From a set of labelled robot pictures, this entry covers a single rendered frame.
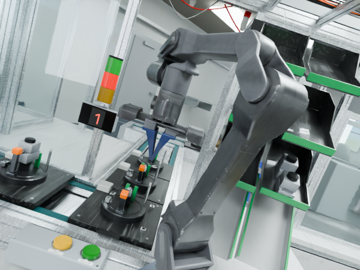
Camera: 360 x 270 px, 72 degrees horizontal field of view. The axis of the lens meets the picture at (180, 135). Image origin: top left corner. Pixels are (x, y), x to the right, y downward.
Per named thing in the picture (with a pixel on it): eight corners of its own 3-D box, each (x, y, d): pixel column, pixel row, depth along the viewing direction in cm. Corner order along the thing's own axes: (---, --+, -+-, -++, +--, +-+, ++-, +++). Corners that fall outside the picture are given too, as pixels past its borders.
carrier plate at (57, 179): (32, 210, 68) (34, 203, 67) (-52, 181, 68) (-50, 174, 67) (74, 179, 91) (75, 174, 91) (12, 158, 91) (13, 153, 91)
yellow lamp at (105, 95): (108, 104, 83) (112, 90, 82) (94, 99, 83) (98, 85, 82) (113, 103, 88) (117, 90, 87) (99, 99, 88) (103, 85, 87)
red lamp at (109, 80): (112, 90, 82) (116, 75, 81) (98, 84, 82) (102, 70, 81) (117, 90, 87) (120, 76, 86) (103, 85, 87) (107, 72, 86)
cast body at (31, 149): (25, 164, 75) (30, 142, 74) (12, 159, 75) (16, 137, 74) (42, 157, 83) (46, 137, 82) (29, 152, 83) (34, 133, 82)
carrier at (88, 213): (150, 252, 67) (164, 211, 65) (66, 223, 67) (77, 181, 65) (161, 210, 91) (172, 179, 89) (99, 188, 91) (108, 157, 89)
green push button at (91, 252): (94, 265, 57) (96, 257, 56) (77, 259, 56) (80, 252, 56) (100, 254, 60) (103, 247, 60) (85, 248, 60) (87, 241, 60)
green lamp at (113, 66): (116, 75, 81) (120, 60, 80) (102, 70, 81) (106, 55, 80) (121, 76, 86) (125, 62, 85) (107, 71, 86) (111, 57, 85)
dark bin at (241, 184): (253, 194, 67) (263, 174, 62) (207, 175, 69) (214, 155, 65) (260, 140, 89) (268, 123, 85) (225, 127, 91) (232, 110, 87)
